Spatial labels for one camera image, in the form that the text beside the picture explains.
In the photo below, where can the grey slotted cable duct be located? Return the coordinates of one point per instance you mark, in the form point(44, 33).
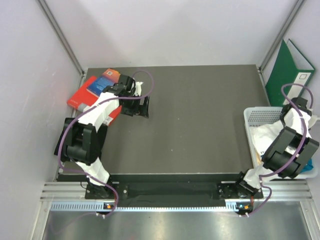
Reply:
point(104, 207)

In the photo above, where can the small blue orange book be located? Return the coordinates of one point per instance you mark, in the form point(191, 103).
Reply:
point(107, 79)

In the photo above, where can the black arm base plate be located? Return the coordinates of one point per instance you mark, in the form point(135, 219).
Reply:
point(169, 191)

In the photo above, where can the teal blue t-shirt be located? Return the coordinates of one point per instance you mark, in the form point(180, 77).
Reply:
point(308, 167)

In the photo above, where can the white plastic basket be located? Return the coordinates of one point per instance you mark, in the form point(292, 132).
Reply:
point(255, 117)

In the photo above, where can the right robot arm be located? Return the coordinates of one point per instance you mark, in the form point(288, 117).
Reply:
point(284, 148)

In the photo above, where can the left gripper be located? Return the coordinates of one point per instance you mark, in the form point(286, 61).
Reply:
point(138, 109)

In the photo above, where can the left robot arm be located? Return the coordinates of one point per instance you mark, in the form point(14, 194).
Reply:
point(83, 137)

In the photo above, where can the white flower print t-shirt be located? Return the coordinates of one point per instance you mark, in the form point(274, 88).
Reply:
point(263, 136)

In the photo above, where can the green lever arch binder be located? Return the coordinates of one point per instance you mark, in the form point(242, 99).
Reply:
point(291, 66)

